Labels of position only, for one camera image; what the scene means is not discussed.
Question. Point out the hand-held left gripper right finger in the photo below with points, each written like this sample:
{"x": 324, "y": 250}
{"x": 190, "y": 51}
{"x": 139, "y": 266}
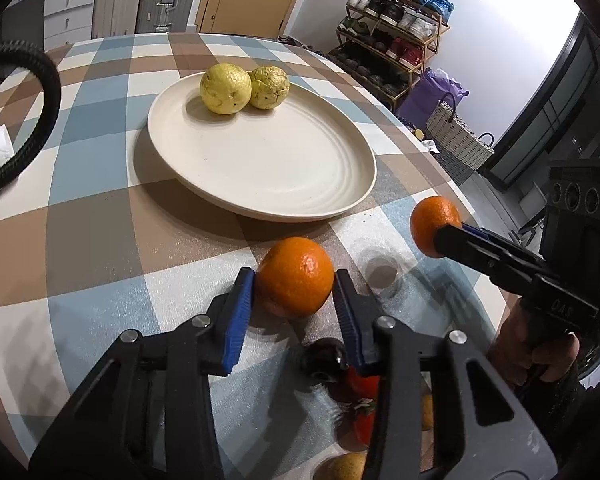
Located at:
{"x": 347, "y": 320}

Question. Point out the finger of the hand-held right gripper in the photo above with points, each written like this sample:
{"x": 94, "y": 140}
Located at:
{"x": 480, "y": 231}
{"x": 480, "y": 252}

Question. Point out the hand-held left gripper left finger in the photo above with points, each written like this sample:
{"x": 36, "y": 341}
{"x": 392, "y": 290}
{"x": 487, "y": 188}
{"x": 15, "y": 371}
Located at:
{"x": 240, "y": 320}

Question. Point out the small orange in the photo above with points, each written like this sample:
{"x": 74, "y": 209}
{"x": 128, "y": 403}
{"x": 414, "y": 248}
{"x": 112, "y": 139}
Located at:
{"x": 430, "y": 220}

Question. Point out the large orange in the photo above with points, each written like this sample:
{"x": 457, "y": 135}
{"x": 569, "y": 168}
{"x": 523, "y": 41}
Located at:
{"x": 295, "y": 275}

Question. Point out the small brown fruit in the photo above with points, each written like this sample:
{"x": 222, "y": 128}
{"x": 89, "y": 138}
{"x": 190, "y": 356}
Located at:
{"x": 347, "y": 466}
{"x": 426, "y": 412}

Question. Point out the cream round plate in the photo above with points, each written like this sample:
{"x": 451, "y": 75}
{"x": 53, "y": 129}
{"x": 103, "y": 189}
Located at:
{"x": 260, "y": 160}

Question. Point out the person's right forearm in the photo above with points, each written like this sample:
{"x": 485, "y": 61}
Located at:
{"x": 580, "y": 425}

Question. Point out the person's right hand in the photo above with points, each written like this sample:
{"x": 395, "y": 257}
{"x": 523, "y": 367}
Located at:
{"x": 515, "y": 340}

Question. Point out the clear plastic cup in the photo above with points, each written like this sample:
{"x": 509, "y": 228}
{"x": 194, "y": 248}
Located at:
{"x": 380, "y": 272}

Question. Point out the woven basket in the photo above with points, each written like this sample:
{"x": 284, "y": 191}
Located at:
{"x": 455, "y": 135}

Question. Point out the crumpled white wrapper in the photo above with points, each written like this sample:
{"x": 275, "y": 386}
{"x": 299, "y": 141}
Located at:
{"x": 428, "y": 146}

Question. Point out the dark glass sliding door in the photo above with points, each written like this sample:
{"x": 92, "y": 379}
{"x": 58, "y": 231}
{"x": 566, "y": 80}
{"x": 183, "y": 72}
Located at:
{"x": 555, "y": 110}

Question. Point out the purple bag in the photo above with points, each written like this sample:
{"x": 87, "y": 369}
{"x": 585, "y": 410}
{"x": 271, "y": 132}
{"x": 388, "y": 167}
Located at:
{"x": 427, "y": 97}

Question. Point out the large yellow guava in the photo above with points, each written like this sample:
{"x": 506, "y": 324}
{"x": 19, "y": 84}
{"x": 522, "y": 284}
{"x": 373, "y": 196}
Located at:
{"x": 225, "y": 87}

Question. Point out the small green-yellow guava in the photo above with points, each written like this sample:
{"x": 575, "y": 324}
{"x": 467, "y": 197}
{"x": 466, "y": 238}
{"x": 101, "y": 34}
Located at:
{"x": 270, "y": 87}

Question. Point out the pile of dark shoes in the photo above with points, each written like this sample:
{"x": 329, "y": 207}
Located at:
{"x": 300, "y": 44}

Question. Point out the white desk with drawers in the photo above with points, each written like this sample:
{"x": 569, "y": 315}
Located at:
{"x": 65, "y": 5}

